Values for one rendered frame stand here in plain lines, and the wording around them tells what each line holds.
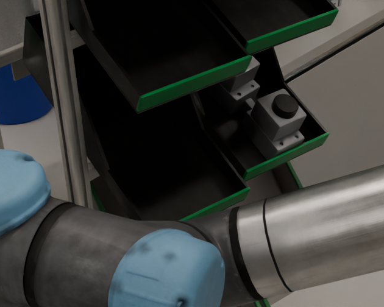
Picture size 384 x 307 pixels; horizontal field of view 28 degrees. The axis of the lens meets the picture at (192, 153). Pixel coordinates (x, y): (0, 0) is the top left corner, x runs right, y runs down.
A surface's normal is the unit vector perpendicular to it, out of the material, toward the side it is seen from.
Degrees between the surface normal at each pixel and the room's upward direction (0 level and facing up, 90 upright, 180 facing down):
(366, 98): 90
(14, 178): 0
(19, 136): 0
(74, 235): 16
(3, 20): 90
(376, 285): 0
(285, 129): 115
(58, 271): 56
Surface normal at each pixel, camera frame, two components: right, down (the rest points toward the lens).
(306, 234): -0.36, -0.16
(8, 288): -0.41, 0.54
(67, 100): 0.73, 0.36
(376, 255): -0.07, 0.63
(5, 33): 0.27, 0.52
